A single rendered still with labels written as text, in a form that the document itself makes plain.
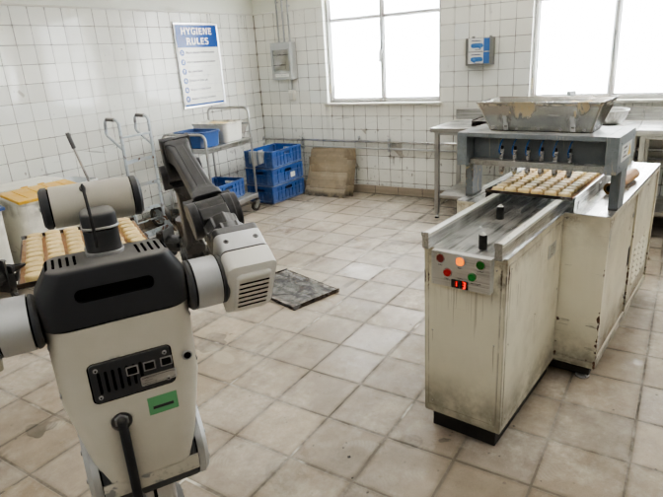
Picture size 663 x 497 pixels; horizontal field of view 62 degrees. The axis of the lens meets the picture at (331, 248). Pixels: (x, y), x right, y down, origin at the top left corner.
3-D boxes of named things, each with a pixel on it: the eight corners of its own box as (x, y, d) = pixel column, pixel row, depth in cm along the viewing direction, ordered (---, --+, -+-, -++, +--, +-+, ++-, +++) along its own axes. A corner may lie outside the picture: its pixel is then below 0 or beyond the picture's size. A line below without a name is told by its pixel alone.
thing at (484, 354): (486, 355, 295) (492, 192, 266) (552, 373, 275) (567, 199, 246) (423, 424, 244) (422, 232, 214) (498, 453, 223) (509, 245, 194)
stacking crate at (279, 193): (280, 190, 699) (278, 175, 692) (305, 192, 677) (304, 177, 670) (248, 201, 653) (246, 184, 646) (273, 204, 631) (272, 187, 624)
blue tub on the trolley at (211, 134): (193, 144, 571) (190, 128, 566) (223, 144, 552) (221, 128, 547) (173, 148, 547) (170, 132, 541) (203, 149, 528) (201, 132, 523)
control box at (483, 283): (435, 280, 218) (435, 247, 214) (493, 292, 204) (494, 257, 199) (430, 283, 215) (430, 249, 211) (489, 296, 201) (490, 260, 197)
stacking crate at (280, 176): (277, 175, 692) (276, 159, 686) (304, 177, 672) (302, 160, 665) (247, 185, 645) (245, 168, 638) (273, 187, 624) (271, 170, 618)
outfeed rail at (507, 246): (619, 161, 344) (620, 150, 341) (624, 161, 342) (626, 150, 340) (493, 260, 196) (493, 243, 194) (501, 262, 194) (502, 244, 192)
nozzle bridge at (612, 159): (481, 185, 303) (483, 123, 292) (627, 199, 260) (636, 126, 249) (456, 199, 278) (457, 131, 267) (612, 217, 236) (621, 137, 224)
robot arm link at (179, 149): (148, 131, 140) (187, 122, 143) (161, 178, 148) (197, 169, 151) (191, 215, 107) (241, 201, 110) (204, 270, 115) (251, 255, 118)
